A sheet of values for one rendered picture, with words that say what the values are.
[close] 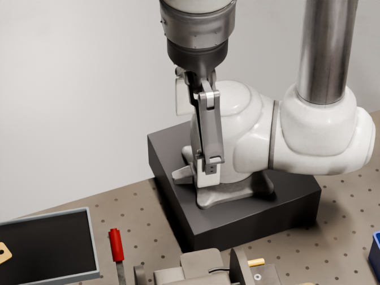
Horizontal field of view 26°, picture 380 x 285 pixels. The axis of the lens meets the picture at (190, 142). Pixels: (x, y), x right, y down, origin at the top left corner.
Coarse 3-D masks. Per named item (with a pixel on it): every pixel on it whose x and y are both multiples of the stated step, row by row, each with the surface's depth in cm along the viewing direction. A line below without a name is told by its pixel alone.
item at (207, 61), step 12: (168, 48) 100; (180, 48) 97; (204, 48) 97; (216, 48) 97; (180, 60) 98; (192, 60) 98; (204, 60) 98; (216, 60) 98; (192, 72) 101; (204, 72) 99; (192, 84) 102
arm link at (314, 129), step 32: (320, 0) 150; (352, 0) 151; (320, 32) 155; (352, 32) 158; (320, 64) 160; (288, 96) 172; (320, 96) 165; (352, 96) 171; (288, 128) 172; (320, 128) 168; (352, 128) 171; (288, 160) 175; (320, 160) 174; (352, 160) 173
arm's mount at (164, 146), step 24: (168, 144) 201; (168, 168) 196; (168, 192) 198; (192, 192) 192; (288, 192) 190; (312, 192) 190; (192, 216) 187; (216, 216) 187; (240, 216) 187; (264, 216) 189; (288, 216) 193; (312, 216) 197; (192, 240) 187; (216, 240) 189; (240, 240) 193
